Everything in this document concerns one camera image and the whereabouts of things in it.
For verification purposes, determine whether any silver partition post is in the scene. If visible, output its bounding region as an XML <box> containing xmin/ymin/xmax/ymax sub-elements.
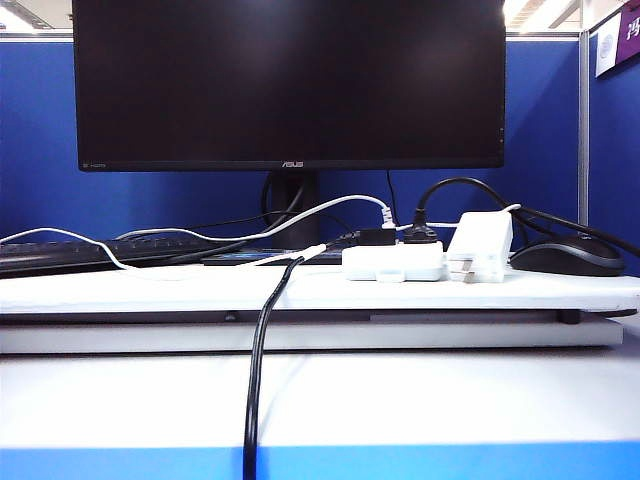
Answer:
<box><xmin>578</xmin><ymin>29</ymin><xmax>591</xmax><ymax>226</ymax></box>

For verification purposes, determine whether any thick white raised board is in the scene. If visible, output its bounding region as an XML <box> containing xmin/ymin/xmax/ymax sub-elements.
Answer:
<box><xmin>0</xmin><ymin>249</ymin><xmax>640</xmax><ymax>315</ymax></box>

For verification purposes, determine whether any white power socket strip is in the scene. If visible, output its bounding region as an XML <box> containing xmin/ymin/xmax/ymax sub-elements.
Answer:
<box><xmin>341</xmin><ymin>241</ymin><xmax>446</xmax><ymax>282</ymax></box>

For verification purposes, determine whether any white charger cable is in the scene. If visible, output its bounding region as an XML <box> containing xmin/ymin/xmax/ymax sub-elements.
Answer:
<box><xmin>0</xmin><ymin>202</ymin><xmax>522</xmax><ymax>281</ymax></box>

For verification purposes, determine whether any black computer mouse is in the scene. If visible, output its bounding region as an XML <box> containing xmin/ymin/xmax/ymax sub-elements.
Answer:
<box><xmin>509</xmin><ymin>239</ymin><xmax>626</xmax><ymax>277</ymax></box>

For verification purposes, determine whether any white charger block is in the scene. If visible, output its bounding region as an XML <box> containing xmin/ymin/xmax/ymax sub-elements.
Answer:
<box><xmin>444</xmin><ymin>211</ymin><xmax>515</xmax><ymax>285</ymax></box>

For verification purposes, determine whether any thin black monitor cable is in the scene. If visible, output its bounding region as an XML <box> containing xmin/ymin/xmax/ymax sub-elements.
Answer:
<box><xmin>385</xmin><ymin>169</ymin><xmax>401</xmax><ymax>224</ymax></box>

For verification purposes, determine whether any thick black power cable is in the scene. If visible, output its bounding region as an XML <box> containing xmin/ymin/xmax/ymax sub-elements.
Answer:
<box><xmin>242</xmin><ymin>243</ymin><xmax>331</xmax><ymax>480</ymax></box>

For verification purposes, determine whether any black computer monitor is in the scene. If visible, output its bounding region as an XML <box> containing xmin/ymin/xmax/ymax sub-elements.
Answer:
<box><xmin>72</xmin><ymin>0</ymin><xmax>506</xmax><ymax>266</ymax></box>

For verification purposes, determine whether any purple and white sign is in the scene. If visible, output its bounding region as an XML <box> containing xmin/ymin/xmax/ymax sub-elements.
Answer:
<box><xmin>594</xmin><ymin>8</ymin><xmax>640</xmax><ymax>79</ymax></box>

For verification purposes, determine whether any black usb adapter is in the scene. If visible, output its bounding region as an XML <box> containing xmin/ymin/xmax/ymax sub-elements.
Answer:
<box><xmin>358</xmin><ymin>227</ymin><xmax>399</xmax><ymax>246</ymax></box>

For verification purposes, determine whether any black computer keyboard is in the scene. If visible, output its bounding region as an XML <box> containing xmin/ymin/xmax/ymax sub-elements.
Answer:
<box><xmin>0</xmin><ymin>234</ymin><xmax>236</xmax><ymax>279</ymax></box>

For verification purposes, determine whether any thin white base board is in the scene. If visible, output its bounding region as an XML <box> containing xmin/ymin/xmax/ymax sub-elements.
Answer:
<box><xmin>0</xmin><ymin>319</ymin><xmax>626</xmax><ymax>355</ymax></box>

